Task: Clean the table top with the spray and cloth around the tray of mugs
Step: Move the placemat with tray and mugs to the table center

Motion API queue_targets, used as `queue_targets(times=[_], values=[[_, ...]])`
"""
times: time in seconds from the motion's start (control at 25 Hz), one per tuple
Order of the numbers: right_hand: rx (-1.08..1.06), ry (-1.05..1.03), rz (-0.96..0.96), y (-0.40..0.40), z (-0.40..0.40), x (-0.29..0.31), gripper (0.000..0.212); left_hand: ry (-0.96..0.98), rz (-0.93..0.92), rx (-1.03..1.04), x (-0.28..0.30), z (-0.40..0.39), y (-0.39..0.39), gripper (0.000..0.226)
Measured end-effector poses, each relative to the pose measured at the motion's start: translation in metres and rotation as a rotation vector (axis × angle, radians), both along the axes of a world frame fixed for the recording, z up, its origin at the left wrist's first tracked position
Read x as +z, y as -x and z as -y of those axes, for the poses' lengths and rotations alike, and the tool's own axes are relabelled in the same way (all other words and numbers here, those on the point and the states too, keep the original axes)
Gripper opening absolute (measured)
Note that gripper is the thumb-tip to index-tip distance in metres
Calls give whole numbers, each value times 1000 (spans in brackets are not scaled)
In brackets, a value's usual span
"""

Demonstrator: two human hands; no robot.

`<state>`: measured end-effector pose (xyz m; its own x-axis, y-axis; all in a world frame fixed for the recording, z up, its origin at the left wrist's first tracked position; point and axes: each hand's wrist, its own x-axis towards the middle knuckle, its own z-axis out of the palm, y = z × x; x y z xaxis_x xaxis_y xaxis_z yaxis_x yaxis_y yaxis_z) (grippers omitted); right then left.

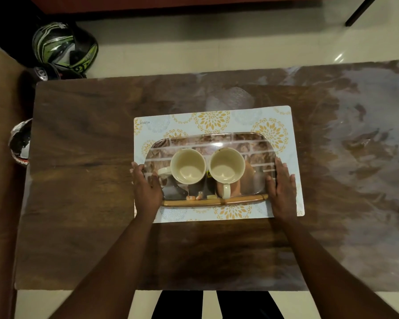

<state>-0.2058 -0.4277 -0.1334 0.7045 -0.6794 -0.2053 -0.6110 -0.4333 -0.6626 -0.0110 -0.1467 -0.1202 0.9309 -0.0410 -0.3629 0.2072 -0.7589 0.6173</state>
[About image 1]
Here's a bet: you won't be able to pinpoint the person's left hand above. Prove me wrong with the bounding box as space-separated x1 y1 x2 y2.
129 161 164 218

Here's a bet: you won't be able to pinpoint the person's right hand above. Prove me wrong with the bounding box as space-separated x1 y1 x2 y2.
265 157 298 222

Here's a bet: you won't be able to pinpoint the cream red-flowered mug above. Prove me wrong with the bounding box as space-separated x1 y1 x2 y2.
157 148 207 186
207 148 246 200

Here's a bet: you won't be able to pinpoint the brick-pattern tray with gold handles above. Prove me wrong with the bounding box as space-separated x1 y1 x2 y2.
143 132 278 208

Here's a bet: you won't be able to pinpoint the white gold-flowered placemat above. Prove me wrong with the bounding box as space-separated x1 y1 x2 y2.
133 105 305 224

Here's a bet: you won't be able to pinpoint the person's right forearm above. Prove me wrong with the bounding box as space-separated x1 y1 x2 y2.
276 217 399 319

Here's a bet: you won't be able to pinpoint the person's left forearm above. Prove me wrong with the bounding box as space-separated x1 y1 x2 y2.
48 212 157 319

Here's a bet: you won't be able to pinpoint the person's black trousers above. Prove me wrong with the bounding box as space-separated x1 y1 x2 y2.
151 290 285 319

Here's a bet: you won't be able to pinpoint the black white red helmet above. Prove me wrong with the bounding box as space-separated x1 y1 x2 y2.
8 118 33 167

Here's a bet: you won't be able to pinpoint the brown wooden panel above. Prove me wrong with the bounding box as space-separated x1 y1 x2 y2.
0 43 37 319

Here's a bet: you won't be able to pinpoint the glossy black helmet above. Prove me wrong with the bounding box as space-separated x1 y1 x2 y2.
18 62 87 109

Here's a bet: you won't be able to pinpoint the green black helmet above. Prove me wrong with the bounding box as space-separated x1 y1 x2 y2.
32 22 99 75

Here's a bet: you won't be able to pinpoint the red sofa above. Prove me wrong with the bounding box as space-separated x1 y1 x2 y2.
26 0 379 27

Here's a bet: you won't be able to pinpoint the black backpack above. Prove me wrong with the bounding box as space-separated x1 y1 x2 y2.
0 0 46 67

